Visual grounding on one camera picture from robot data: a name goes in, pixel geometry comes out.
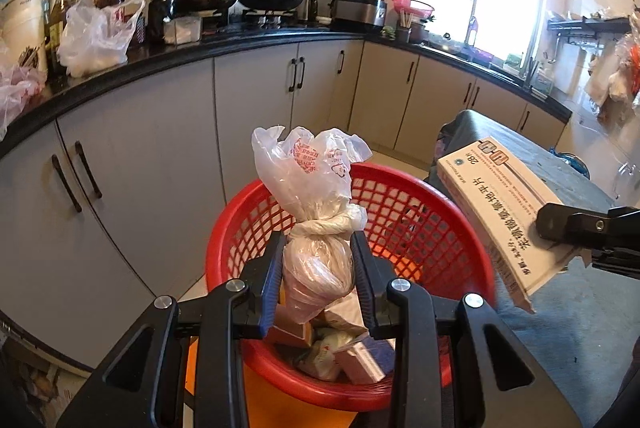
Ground clear plastic bag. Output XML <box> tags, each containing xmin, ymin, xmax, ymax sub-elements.
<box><xmin>251</xmin><ymin>125</ymin><xmax>374</xmax><ymax>325</ymax></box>

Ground hanging plastic bags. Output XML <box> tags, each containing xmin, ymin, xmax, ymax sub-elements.
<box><xmin>584</xmin><ymin>5</ymin><xmax>640</xmax><ymax>125</ymax></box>

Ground gas stove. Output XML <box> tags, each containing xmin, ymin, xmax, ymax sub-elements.
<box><xmin>200</xmin><ymin>7</ymin><xmax>332</xmax><ymax>35</ymax></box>

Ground white electric kettle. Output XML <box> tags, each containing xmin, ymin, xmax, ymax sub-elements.
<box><xmin>0</xmin><ymin>0</ymin><xmax>57</xmax><ymax>80</ymax></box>

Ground blue plastic item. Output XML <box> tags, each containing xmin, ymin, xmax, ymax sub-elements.
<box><xmin>550</xmin><ymin>149</ymin><xmax>592</xmax><ymax>180</ymax></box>

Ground orange stool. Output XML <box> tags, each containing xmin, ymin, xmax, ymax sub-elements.
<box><xmin>184</xmin><ymin>337</ymin><xmax>362</xmax><ymax>428</ymax></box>

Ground white printed medicine box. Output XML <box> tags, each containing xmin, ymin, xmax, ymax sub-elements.
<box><xmin>436</xmin><ymin>136</ymin><xmax>584</xmax><ymax>315</ymax></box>

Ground kitchen base cabinets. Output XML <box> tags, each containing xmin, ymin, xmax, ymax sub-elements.
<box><xmin>0</xmin><ymin>24</ymin><xmax>574</xmax><ymax>376</ymax></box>

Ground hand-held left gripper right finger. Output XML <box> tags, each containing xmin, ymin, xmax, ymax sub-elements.
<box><xmin>349</xmin><ymin>232</ymin><xmax>583</xmax><ymax>428</ymax></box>

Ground black wall rack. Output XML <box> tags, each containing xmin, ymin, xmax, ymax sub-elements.
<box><xmin>546</xmin><ymin>17</ymin><xmax>632</xmax><ymax>45</ymax></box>

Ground chopstick holder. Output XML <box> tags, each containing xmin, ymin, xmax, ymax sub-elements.
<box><xmin>396</xmin><ymin>7</ymin><xmax>415</xmax><ymax>42</ymax></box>

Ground silver rice cooker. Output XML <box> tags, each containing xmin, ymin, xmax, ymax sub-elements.
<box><xmin>331</xmin><ymin>0</ymin><xmax>389</xmax><ymax>30</ymax></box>

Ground clear plastic container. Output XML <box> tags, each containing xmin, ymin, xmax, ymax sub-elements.
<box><xmin>164</xmin><ymin>14</ymin><xmax>204</xmax><ymax>45</ymax></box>

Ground pink plastic bag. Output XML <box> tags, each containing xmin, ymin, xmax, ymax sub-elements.
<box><xmin>0</xmin><ymin>52</ymin><xmax>47</xmax><ymax>141</ymax></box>

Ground cooking oil bottle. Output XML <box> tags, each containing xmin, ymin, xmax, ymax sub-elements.
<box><xmin>42</xmin><ymin>0</ymin><xmax>69</xmax><ymax>75</ymax></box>

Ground white pink carton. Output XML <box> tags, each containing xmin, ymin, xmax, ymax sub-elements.
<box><xmin>334</xmin><ymin>339</ymin><xmax>390</xmax><ymax>385</ymax></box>

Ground white red-printed plastic bag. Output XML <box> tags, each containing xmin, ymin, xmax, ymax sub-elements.
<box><xmin>297</xmin><ymin>327</ymin><xmax>348</xmax><ymax>383</ymax></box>

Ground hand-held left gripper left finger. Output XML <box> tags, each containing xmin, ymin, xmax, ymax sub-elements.
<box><xmin>55</xmin><ymin>232</ymin><xmax>287</xmax><ymax>428</ymax></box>

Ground pink colander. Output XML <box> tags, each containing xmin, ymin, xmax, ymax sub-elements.
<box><xmin>391</xmin><ymin>0</ymin><xmax>436</xmax><ymax>22</ymax></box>

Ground red plastic basket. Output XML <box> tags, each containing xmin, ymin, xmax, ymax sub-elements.
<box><xmin>205</xmin><ymin>163</ymin><xmax>499</xmax><ymax>414</ymax></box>

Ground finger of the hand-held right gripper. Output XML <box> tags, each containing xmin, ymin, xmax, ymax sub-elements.
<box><xmin>536</xmin><ymin>203</ymin><xmax>640</xmax><ymax>252</ymax></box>
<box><xmin>582</xmin><ymin>249</ymin><xmax>640</xmax><ymax>280</ymax></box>

